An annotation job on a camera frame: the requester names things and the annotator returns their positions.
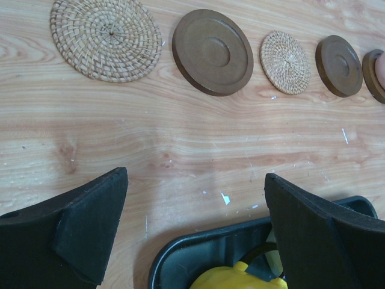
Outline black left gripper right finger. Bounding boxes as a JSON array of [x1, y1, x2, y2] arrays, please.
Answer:
[[265, 173, 384, 288]]

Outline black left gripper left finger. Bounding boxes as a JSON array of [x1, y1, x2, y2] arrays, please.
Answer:
[[1, 167, 128, 288]]

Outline yellow translucent cup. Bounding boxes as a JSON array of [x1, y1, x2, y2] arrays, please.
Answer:
[[190, 261, 288, 289]]

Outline dark wooden coaster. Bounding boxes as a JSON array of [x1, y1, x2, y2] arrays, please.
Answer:
[[171, 9, 254, 96], [362, 49, 384, 104], [315, 35, 363, 98]]

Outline pink mug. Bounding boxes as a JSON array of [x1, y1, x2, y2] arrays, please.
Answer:
[[375, 52, 385, 90]]

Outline large woven rattan coaster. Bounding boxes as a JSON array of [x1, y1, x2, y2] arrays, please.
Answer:
[[49, 1, 162, 83]]

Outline small woven rattan coaster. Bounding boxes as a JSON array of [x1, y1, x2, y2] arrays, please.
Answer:
[[259, 30, 310, 95]]

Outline pale green mug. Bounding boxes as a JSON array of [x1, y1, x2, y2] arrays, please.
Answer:
[[265, 231, 283, 277]]

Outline black plastic tray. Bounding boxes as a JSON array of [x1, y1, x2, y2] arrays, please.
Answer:
[[149, 196, 379, 288]]

